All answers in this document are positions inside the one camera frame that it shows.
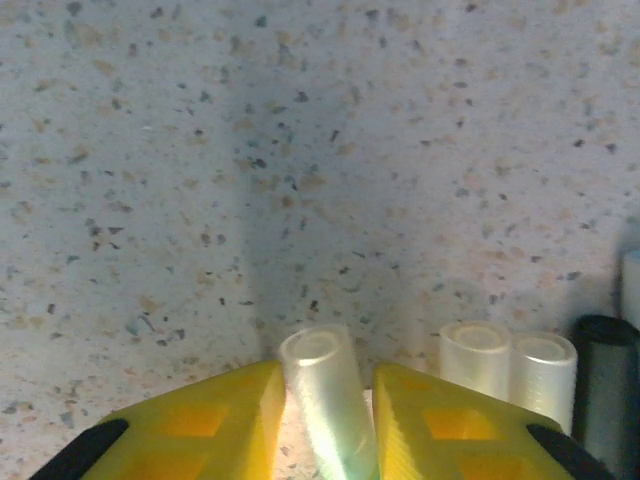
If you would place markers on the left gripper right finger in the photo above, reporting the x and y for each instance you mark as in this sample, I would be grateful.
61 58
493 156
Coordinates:
450 440

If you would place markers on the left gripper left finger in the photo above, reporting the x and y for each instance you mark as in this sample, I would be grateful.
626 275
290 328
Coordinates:
200 435

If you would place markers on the yellow highlighter pen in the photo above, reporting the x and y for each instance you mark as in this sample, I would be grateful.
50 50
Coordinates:
545 380

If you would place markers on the translucent clear tube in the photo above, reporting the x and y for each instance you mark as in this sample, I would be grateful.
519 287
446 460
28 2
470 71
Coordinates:
325 390

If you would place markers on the black tube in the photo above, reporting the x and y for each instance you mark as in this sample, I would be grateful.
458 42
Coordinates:
607 380

